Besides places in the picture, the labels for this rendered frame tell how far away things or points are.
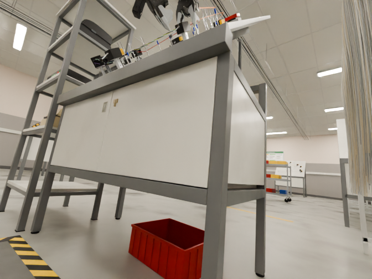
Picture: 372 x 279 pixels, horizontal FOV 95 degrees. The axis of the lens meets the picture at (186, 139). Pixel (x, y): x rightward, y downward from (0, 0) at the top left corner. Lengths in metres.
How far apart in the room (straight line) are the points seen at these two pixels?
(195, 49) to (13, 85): 7.98
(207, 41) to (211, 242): 0.55
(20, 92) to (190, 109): 7.95
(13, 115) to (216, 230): 7.94
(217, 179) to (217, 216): 0.09
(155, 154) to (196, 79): 0.28
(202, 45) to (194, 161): 0.35
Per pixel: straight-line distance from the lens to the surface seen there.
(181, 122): 0.55
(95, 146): 0.92
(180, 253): 0.82
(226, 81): 0.52
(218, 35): 0.58
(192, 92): 0.57
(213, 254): 0.48
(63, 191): 1.56
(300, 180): 9.22
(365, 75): 0.73
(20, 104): 8.23
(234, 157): 0.54
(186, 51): 0.61
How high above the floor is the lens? 0.43
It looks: 12 degrees up
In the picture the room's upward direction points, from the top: 6 degrees clockwise
